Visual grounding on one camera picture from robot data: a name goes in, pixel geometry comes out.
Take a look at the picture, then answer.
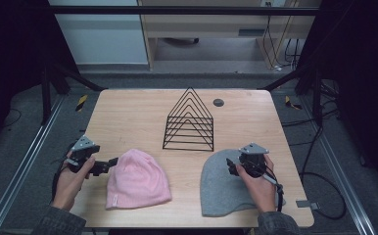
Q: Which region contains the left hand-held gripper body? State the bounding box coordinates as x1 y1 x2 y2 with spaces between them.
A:
64 134 102 174

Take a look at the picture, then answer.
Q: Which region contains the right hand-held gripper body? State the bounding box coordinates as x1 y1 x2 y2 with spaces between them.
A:
237 141 270 179

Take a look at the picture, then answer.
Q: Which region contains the gray knit beanie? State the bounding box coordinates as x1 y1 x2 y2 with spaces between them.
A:
199 148 287 218

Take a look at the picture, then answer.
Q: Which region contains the pink knit beanie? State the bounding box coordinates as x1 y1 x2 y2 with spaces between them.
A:
105 148 173 211

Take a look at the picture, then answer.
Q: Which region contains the black wire triangular rack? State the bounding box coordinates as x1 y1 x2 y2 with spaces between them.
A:
162 86 215 153

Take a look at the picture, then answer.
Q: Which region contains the person's right hand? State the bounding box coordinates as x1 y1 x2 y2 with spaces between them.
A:
235 154 278 214

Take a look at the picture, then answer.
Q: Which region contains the person's left hand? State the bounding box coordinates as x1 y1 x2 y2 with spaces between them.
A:
51 150 97 212

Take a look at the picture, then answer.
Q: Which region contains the yellow black striped tape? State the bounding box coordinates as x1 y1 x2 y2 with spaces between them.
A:
74 93 89 113

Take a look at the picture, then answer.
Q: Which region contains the gray metal table clamp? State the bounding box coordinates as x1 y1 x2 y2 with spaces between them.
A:
295 199 321 212

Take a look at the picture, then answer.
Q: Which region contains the dark curtain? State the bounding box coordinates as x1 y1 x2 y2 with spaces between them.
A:
0 0 81 161
295 0 378 192

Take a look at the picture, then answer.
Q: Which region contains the white cabinet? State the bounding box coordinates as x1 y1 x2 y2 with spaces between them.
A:
47 0 150 66

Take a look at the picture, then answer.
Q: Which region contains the light wooden desk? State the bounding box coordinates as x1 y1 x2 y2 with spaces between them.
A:
136 0 322 71

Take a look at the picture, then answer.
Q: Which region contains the right hand-held gripper cable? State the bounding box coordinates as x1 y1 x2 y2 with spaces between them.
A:
260 171 285 213

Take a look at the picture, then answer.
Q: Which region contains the hand-held gripper cable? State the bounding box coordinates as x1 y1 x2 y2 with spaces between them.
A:
50 156 70 204
260 171 285 213

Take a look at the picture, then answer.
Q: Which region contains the left hand-held gripper cable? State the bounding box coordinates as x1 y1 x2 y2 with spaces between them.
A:
50 156 70 204

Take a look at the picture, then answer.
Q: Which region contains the aluminium floor rail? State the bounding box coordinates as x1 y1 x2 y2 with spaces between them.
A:
298 95 378 235
0 95 67 235

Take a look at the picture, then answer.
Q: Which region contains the yellow-handled tool right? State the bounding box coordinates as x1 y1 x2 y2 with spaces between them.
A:
284 95 304 111

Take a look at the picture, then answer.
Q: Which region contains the black frame stand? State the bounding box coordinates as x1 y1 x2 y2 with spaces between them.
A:
39 61 109 127
260 62 324 127

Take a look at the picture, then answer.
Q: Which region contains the thin black floor cable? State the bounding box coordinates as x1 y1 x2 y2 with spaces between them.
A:
1 107 24 129

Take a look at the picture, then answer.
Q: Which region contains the yellow hanging cable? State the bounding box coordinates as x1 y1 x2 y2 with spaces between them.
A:
262 0 301 71

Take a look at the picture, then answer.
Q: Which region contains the black hanging cable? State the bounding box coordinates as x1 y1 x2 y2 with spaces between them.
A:
262 1 277 69

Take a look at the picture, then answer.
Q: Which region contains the black horizontal frame bar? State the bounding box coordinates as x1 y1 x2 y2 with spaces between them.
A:
47 5 320 17

